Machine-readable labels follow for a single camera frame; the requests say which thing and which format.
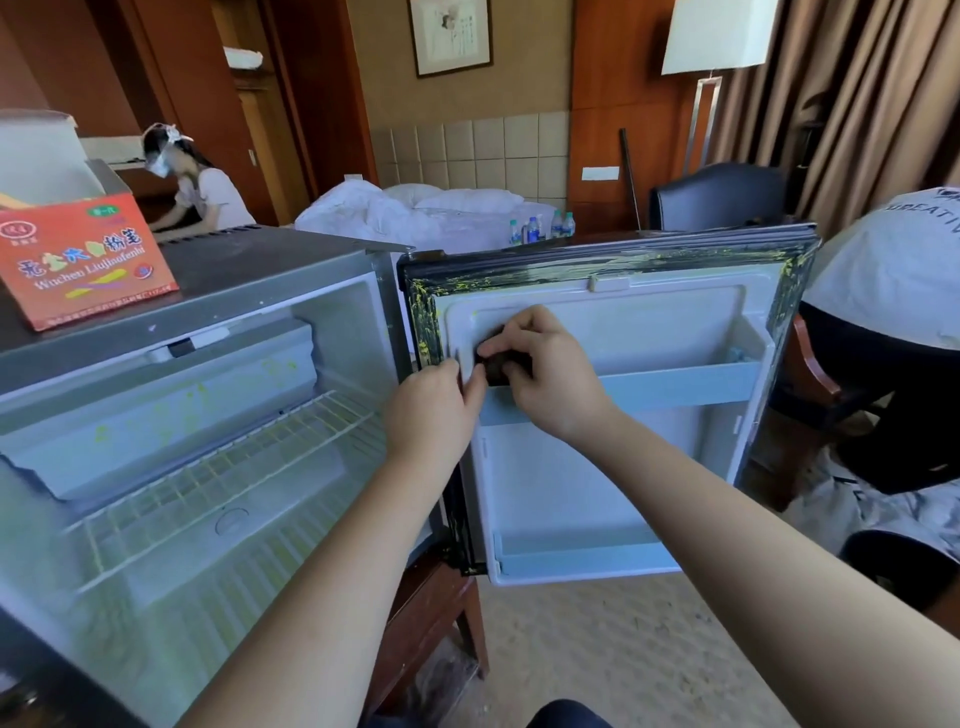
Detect person's right hand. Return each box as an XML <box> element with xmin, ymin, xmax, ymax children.
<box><xmin>477</xmin><ymin>307</ymin><xmax>620</xmax><ymax>449</ymax></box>

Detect person's left hand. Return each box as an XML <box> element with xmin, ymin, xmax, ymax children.
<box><xmin>385</xmin><ymin>360</ymin><xmax>489</xmax><ymax>482</ymax></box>

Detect dark grey cloth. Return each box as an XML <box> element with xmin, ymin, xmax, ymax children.
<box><xmin>477</xmin><ymin>348</ymin><xmax>534</xmax><ymax>387</ymax></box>

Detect fridge door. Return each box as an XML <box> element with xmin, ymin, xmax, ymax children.
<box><xmin>397</xmin><ymin>225</ymin><xmax>824</xmax><ymax>587</ymax></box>

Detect grey mini fridge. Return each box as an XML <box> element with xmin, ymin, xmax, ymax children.
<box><xmin>0</xmin><ymin>225</ymin><xmax>452</xmax><ymax>728</ymax></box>

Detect person's left forearm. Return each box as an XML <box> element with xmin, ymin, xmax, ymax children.
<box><xmin>180</xmin><ymin>457</ymin><xmax>452</xmax><ymax>728</ymax></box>

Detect person's right forearm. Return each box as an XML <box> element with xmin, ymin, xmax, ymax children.
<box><xmin>577</xmin><ymin>412</ymin><xmax>960</xmax><ymax>728</ymax></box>

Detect person's dark trousers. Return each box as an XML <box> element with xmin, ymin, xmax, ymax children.
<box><xmin>525</xmin><ymin>699</ymin><xmax>614</xmax><ymax>728</ymax></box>

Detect dark red wooden stand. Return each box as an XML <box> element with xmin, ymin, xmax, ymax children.
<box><xmin>360</xmin><ymin>547</ymin><xmax>491</xmax><ymax>722</ymax></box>

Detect white bed pillow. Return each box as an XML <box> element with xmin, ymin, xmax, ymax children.
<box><xmin>382</xmin><ymin>183</ymin><xmax>527</xmax><ymax>215</ymax></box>

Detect white bed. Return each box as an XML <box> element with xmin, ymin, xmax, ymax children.
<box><xmin>295</xmin><ymin>177</ymin><xmax>557</xmax><ymax>254</ymax></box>

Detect beige padded headboard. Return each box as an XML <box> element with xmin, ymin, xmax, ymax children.
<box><xmin>370</xmin><ymin>112</ymin><xmax>572</xmax><ymax>212</ymax></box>

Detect black seat wooden armchair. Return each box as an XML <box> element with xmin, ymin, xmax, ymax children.
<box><xmin>648</xmin><ymin>162</ymin><xmax>797</xmax><ymax>234</ymax></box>

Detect white shade floor lamp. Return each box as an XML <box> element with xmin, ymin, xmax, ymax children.
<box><xmin>663</xmin><ymin>0</ymin><xmax>782</xmax><ymax>182</ymax></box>

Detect white headset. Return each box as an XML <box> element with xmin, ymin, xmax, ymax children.
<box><xmin>142</xmin><ymin>123</ymin><xmax>194</xmax><ymax>179</ymax></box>

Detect orange cardboard chalk box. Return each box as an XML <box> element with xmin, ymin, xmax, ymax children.
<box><xmin>0</xmin><ymin>112</ymin><xmax>179</xmax><ymax>332</ymax></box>

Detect black plastic bucket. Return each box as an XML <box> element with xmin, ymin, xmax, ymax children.
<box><xmin>840</xmin><ymin>528</ymin><xmax>960</xmax><ymax>617</ymax></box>

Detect beige curtains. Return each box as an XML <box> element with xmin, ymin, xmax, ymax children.
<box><xmin>712</xmin><ymin>0</ymin><xmax>960</xmax><ymax>234</ymax></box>

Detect white wire shelf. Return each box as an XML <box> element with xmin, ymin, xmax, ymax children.
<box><xmin>60</xmin><ymin>390</ymin><xmax>377</xmax><ymax>594</ymax></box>

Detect framed wall picture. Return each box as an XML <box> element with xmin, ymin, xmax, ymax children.
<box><xmin>408</xmin><ymin>0</ymin><xmax>494</xmax><ymax>77</ymax></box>

